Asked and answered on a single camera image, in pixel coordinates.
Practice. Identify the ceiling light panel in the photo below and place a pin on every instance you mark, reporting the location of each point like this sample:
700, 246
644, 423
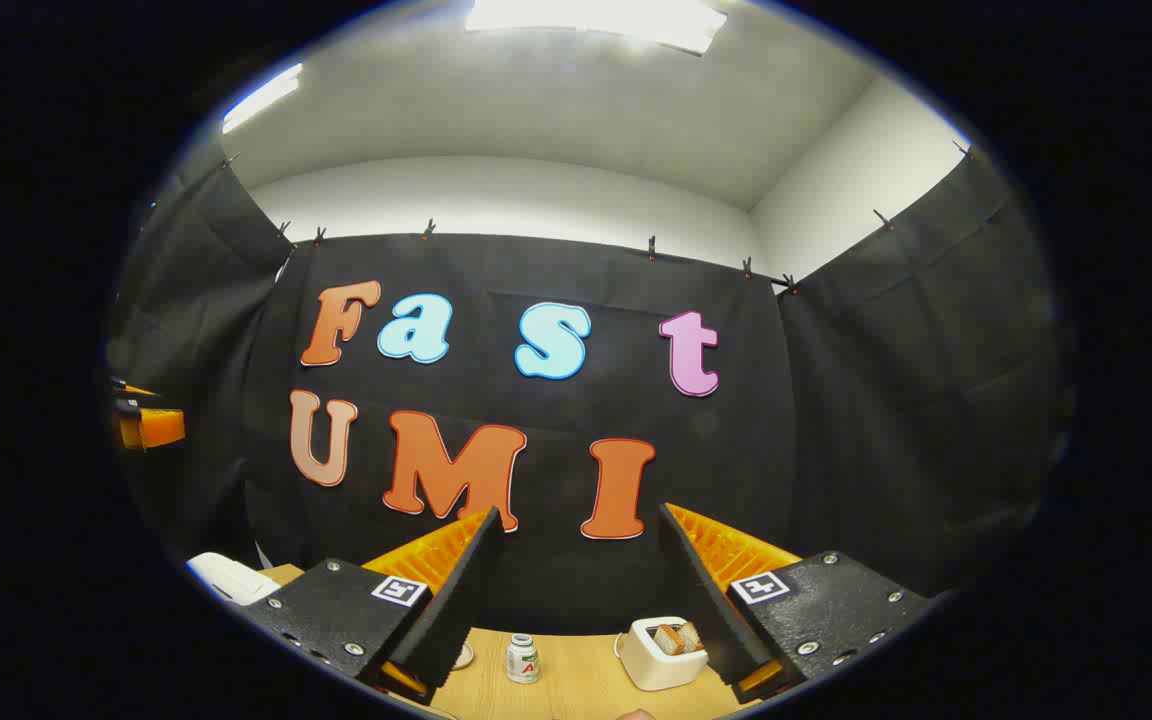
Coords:
261, 98

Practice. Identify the white round plate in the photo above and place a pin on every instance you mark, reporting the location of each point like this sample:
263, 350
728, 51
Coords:
463, 657

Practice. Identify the white rice cooker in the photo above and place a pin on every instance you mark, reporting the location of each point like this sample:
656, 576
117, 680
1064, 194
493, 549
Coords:
231, 578

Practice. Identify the row of black cloth clips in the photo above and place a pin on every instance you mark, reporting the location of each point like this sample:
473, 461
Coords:
651, 248

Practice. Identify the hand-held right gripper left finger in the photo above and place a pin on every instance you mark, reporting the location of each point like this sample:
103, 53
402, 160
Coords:
446, 610

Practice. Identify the black backdrop cloth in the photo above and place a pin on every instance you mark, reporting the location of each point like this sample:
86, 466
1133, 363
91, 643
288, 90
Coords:
576, 480

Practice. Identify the toast bread slice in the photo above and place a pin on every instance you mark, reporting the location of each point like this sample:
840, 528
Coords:
690, 635
669, 640

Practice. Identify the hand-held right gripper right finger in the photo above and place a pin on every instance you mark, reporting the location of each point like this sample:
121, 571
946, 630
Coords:
711, 610

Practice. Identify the white toaster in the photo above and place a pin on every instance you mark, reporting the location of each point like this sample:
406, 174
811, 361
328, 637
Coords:
651, 665

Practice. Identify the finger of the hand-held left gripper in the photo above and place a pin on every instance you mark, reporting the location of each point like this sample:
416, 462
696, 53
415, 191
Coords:
161, 428
126, 388

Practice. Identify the white drink bottle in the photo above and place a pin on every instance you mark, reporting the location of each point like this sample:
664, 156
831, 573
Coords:
522, 662

